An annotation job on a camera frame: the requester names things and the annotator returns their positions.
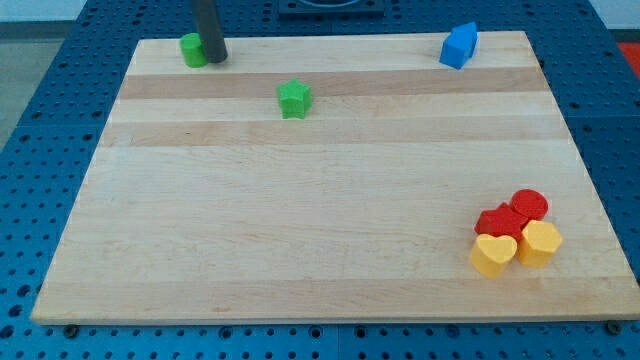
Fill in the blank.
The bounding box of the green circle block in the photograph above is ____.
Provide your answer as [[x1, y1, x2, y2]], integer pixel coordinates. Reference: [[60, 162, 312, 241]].
[[179, 33, 209, 68]]

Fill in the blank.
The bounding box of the light wooden board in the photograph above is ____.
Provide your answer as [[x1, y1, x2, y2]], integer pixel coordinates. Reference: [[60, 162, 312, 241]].
[[31, 31, 639, 325]]

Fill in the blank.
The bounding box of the blue house-shaped block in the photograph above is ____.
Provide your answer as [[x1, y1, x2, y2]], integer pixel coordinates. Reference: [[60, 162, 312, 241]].
[[439, 22, 478, 70]]

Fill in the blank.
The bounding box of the green star block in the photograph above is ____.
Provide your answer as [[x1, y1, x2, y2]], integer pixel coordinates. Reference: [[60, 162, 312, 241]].
[[276, 78, 312, 119]]

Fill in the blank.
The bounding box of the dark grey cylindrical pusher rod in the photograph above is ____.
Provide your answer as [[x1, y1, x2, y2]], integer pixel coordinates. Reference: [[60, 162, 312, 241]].
[[191, 0, 228, 64]]

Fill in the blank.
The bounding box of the yellow hexagon block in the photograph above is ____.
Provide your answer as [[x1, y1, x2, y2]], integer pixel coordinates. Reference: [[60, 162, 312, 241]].
[[517, 220, 563, 268]]

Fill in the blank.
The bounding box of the red circle block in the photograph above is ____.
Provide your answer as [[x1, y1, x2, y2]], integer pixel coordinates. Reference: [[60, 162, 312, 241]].
[[510, 189, 549, 220]]

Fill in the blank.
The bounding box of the yellow heart block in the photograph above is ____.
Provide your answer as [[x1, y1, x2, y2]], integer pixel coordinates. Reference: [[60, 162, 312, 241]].
[[469, 234, 517, 279]]

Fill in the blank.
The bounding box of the red star block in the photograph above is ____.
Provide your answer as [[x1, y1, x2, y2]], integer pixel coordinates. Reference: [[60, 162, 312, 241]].
[[474, 203, 529, 242]]

